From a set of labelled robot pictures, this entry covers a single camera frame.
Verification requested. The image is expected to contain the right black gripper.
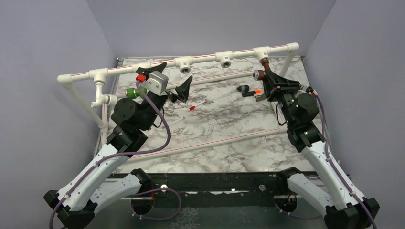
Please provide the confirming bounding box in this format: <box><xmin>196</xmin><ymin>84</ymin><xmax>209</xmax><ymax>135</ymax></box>
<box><xmin>261</xmin><ymin>70</ymin><xmax>301</xmax><ymax>126</ymax></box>

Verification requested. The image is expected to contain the brown water faucet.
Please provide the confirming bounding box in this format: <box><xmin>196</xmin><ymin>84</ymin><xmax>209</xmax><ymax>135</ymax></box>
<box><xmin>252</xmin><ymin>58</ymin><xmax>270</xmax><ymax>81</ymax></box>

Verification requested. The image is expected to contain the green water faucet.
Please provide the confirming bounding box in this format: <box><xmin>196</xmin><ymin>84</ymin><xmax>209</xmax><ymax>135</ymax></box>
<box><xmin>125</xmin><ymin>88</ymin><xmax>144</xmax><ymax>100</ymax></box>

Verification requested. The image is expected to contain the white PVC pipe frame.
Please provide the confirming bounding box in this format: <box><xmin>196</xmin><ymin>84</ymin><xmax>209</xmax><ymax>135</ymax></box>
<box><xmin>57</xmin><ymin>42</ymin><xmax>300</xmax><ymax>165</ymax></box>

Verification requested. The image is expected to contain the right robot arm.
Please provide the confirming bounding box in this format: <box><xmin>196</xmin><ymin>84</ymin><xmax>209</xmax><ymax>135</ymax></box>
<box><xmin>254</xmin><ymin>67</ymin><xmax>380</xmax><ymax>229</ymax></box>

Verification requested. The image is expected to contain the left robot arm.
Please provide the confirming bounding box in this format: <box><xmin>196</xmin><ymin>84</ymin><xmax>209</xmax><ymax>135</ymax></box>
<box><xmin>43</xmin><ymin>62</ymin><xmax>193</xmax><ymax>229</ymax></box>

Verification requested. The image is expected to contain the white water faucet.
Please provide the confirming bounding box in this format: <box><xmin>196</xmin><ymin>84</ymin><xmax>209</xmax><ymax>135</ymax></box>
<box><xmin>91</xmin><ymin>81</ymin><xmax>109</xmax><ymax>108</ymax></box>

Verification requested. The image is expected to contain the black orange marker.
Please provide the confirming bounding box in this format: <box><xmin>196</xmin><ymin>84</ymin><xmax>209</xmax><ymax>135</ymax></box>
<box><xmin>242</xmin><ymin>90</ymin><xmax>262</xmax><ymax>97</ymax></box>

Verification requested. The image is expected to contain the black grey faucet part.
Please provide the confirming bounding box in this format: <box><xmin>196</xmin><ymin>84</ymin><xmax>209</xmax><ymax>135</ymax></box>
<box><xmin>236</xmin><ymin>85</ymin><xmax>250</xmax><ymax>93</ymax></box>

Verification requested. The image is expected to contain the red capped white pen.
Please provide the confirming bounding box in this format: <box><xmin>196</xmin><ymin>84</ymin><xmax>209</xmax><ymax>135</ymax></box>
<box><xmin>189</xmin><ymin>100</ymin><xmax>206</xmax><ymax>111</ymax></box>

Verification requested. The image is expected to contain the purple capped white pen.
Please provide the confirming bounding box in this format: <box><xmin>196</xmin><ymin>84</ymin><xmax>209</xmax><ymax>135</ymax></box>
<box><xmin>168</xmin><ymin>116</ymin><xmax>185</xmax><ymax>126</ymax></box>

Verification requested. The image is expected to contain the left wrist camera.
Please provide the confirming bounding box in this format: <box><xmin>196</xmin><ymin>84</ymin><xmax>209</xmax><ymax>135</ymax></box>
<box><xmin>143</xmin><ymin>71</ymin><xmax>169</xmax><ymax>96</ymax></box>

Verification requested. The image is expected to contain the grey metal handle piece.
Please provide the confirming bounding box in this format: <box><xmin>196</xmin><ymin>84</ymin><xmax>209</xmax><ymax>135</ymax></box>
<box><xmin>254</xmin><ymin>94</ymin><xmax>266</xmax><ymax>102</ymax></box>

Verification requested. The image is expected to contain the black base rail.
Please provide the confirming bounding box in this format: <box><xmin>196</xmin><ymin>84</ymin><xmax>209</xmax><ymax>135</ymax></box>
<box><xmin>110</xmin><ymin>169</ymin><xmax>295</xmax><ymax>214</ymax></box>

